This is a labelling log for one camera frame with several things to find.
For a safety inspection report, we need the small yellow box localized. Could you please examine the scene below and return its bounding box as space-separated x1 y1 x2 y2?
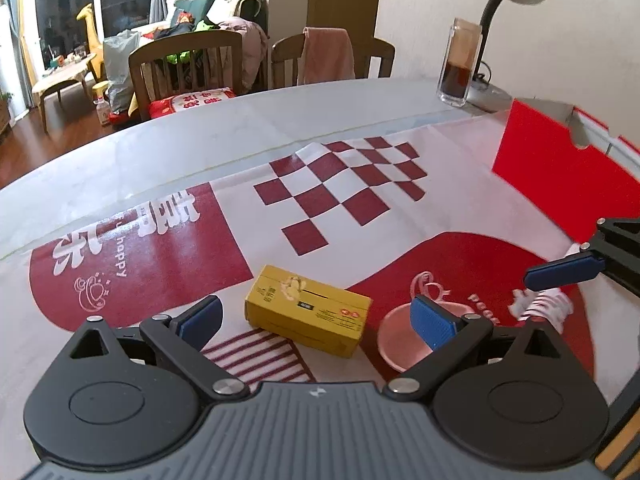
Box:
244 265 373 359

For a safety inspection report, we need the wooden slatted chair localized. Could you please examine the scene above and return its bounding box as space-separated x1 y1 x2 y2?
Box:
128 30 246 121

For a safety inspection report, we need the yellow giraffe toy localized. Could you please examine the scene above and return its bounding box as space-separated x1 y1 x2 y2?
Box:
75 4 108 81

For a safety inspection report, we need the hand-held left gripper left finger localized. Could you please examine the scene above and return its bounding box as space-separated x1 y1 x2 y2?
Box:
50 295 251 403

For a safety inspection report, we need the wooden coffee table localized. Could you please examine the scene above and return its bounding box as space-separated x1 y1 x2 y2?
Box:
31 52 98 133

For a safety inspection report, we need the grey plastic bag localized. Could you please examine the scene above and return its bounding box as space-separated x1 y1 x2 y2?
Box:
102 30 142 113

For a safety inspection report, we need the red cardboard box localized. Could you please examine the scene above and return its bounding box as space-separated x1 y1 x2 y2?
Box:
491 99 640 243

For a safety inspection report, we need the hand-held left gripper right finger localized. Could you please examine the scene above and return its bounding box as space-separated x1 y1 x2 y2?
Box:
380 295 583 404

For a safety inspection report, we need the pink dish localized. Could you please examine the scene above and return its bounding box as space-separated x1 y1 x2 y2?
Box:
377 301 468 373

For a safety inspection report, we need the pink towel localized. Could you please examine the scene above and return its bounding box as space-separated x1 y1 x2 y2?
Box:
297 26 356 86

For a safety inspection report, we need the red printed cushion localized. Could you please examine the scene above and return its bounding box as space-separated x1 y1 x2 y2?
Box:
149 89 236 120

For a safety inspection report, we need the green garment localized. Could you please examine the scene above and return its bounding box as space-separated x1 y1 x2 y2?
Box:
165 19 221 63

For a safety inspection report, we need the red and white printed tablecloth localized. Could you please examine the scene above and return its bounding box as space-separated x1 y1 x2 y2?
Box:
0 110 626 480

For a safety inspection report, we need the glass sliding door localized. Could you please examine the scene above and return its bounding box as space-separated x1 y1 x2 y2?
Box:
30 0 156 76

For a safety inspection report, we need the sofa with piled clothes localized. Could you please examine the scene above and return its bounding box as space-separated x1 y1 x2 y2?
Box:
145 0 271 96

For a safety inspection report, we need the tall glass jar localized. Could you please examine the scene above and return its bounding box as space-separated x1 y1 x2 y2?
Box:
436 17 483 107

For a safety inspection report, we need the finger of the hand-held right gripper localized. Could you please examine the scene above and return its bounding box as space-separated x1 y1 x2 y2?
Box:
524 216 640 297

